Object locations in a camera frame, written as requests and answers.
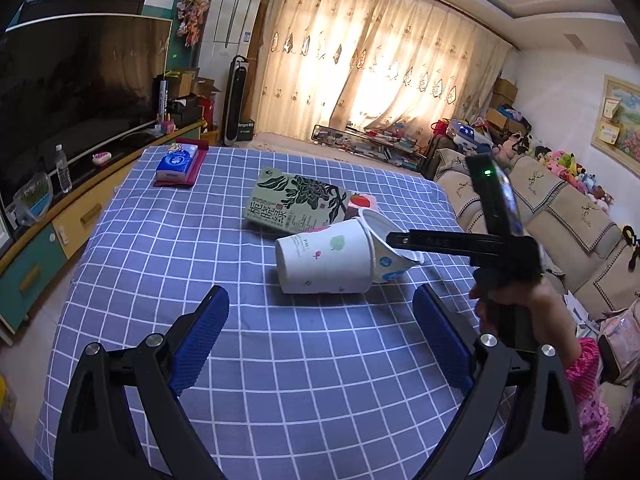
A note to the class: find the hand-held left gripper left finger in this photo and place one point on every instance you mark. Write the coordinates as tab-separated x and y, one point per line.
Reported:
197	340

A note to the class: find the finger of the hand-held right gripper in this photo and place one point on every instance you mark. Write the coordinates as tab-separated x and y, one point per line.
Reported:
440	244

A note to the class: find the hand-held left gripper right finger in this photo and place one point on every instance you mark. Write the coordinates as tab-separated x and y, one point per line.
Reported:
442	340

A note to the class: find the white paper cup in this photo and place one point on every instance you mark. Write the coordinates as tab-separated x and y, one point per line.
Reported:
330	260

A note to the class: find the person's right hand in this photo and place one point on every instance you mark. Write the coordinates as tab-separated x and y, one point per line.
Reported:
547	310

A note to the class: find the beige sofa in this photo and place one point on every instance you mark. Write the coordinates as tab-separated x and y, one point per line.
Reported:
565	210

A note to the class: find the blue checked tablecloth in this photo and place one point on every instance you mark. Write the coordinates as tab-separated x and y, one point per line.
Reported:
280	350

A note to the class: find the pile of plush toys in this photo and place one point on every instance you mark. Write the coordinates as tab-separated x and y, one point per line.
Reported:
565	165

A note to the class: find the loose white papers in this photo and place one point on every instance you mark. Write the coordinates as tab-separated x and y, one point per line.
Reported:
580	312

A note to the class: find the blue star print bag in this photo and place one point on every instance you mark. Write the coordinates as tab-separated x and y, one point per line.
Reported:
470	132

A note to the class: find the stacked cardboard boxes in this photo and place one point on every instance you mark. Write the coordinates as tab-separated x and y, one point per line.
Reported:
502	102

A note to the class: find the green floral drink carton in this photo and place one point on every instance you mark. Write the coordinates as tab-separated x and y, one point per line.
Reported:
295	200

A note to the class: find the pink bag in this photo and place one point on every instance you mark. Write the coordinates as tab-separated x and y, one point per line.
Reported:
620	345

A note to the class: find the blue tissue pack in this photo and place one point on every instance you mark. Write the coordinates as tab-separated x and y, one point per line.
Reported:
176	164

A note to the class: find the yellow and teal cabinet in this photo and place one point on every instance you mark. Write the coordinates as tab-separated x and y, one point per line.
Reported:
55	230

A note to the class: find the cream patterned curtain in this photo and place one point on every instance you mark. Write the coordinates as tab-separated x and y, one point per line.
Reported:
380	50

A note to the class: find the small pink object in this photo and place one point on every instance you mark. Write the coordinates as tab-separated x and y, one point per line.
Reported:
101	157

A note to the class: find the clear water bottle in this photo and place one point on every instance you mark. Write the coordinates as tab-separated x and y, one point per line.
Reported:
63	170

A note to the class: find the black tower fan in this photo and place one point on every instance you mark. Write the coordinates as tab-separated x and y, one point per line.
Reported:
238	102

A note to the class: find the open cardboard box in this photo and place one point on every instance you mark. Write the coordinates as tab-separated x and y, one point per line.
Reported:
195	87

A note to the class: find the black television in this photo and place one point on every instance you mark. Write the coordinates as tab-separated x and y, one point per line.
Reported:
75	75

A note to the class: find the white standing air conditioner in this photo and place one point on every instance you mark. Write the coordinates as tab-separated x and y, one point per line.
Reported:
230	20

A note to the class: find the artificial flower bunch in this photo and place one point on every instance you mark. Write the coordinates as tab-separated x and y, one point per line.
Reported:
192	15

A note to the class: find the framed wall picture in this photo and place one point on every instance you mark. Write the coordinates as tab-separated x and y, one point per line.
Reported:
620	125

